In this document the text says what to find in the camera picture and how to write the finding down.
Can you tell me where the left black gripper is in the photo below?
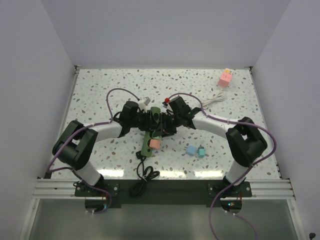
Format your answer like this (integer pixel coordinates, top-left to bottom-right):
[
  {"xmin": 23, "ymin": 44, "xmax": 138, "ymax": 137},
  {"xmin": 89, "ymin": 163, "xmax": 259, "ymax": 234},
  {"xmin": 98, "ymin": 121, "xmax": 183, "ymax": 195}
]
[{"xmin": 129, "ymin": 110, "xmax": 158, "ymax": 131}]

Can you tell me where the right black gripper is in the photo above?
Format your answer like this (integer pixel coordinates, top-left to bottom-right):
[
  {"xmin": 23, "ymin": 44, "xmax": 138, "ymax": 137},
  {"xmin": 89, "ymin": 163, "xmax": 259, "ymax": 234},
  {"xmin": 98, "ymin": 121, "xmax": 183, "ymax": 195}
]
[{"xmin": 153, "ymin": 112, "xmax": 182, "ymax": 139}]

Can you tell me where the salmon plug cube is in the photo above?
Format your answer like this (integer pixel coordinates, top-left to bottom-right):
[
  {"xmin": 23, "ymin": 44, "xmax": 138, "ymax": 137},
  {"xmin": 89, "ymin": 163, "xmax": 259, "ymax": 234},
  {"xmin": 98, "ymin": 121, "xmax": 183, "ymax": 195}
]
[{"xmin": 149, "ymin": 139, "xmax": 161, "ymax": 149}]

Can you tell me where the green power strip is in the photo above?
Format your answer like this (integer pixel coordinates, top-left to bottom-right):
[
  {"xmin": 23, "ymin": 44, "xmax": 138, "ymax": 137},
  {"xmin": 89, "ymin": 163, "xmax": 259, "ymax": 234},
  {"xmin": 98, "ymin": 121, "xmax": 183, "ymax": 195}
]
[{"xmin": 141, "ymin": 106, "xmax": 161, "ymax": 158}]

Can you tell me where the blue plug cube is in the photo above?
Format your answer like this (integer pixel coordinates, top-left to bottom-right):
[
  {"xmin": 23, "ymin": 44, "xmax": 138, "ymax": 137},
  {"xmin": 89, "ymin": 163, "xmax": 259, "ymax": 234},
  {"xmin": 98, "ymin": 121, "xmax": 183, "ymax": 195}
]
[{"xmin": 185, "ymin": 145, "xmax": 197, "ymax": 156}]

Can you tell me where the teal plug cube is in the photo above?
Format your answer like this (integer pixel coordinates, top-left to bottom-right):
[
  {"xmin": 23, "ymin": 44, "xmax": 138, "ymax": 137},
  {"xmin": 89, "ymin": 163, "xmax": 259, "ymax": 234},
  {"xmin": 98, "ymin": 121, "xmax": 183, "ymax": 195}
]
[{"xmin": 197, "ymin": 146, "xmax": 206, "ymax": 158}]

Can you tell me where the green plug cube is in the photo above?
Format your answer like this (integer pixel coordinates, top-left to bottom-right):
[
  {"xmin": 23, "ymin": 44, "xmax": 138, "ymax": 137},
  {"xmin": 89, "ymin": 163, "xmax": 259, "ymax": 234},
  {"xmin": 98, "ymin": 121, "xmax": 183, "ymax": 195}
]
[{"xmin": 152, "ymin": 135, "xmax": 162, "ymax": 140}]

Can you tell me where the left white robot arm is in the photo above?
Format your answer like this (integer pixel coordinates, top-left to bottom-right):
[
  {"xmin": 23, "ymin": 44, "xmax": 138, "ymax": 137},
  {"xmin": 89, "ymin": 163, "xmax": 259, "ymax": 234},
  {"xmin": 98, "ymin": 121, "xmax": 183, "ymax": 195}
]
[{"xmin": 52, "ymin": 101, "xmax": 160, "ymax": 196}]

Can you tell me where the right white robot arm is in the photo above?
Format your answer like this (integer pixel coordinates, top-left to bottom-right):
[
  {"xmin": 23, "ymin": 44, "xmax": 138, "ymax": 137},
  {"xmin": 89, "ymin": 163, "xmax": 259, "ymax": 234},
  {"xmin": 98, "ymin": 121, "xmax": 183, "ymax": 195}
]
[{"xmin": 155, "ymin": 95, "xmax": 268, "ymax": 197}]

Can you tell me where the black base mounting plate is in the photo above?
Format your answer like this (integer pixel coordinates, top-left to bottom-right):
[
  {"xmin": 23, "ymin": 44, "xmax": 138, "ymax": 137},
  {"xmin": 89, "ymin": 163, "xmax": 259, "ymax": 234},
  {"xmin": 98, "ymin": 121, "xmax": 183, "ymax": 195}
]
[{"xmin": 73, "ymin": 178, "xmax": 253, "ymax": 209}]

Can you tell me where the pink cube charger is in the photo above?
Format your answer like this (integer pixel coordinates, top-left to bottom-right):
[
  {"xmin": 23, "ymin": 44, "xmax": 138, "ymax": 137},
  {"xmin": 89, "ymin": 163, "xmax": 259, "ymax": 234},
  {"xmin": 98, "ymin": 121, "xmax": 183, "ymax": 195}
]
[{"xmin": 217, "ymin": 68, "xmax": 233, "ymax": 88}]

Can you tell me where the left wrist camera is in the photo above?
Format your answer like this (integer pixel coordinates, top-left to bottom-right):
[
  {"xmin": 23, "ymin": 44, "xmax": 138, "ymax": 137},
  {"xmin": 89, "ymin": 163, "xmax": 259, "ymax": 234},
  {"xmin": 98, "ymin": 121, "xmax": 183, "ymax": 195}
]
[{"xmin": 138, "ymin": 97, "xmax": 151, "ymax": 111}]

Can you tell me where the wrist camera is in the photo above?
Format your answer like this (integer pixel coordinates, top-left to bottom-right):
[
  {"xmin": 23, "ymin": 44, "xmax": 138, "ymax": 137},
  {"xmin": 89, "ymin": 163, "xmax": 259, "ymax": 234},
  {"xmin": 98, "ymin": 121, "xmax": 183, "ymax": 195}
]
[
  {"xmin": 138, "ymin": 97, "xmax": 151, "ymax": 111},
  {"xmin": 162, "ymin": 98, "xmax": 170, "ymax": 108}
]

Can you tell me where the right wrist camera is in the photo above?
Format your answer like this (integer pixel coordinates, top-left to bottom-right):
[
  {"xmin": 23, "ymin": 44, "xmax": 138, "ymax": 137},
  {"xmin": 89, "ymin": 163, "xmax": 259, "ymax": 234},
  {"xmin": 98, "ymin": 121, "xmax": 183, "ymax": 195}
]
[{"xmin": 162, "ymin": 98, "xmax": 170, "ymax": 108}]

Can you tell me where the black power strip cable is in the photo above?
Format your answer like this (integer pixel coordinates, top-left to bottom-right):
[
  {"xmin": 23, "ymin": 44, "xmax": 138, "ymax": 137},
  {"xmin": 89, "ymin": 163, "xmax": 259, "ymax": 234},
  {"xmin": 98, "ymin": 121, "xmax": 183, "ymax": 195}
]
[{"xmin": 128, "ymin": 151, "xmax": 161, "ymax": 198}]

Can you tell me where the white coiled cable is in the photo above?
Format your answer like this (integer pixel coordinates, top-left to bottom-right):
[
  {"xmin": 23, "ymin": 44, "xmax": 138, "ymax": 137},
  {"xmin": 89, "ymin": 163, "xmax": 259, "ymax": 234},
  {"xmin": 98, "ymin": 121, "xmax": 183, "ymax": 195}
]
[{"xmin": 199, "ymin": 86, "xmax": 227, "ymax": 108}]

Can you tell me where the aluminium frame rail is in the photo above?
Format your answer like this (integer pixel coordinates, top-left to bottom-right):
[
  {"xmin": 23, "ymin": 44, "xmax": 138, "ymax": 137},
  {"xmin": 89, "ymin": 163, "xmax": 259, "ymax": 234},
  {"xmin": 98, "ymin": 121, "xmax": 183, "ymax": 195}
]
[{"xmin": 31, "ymin": 65, "xmax": 80, "ymax": 199}]

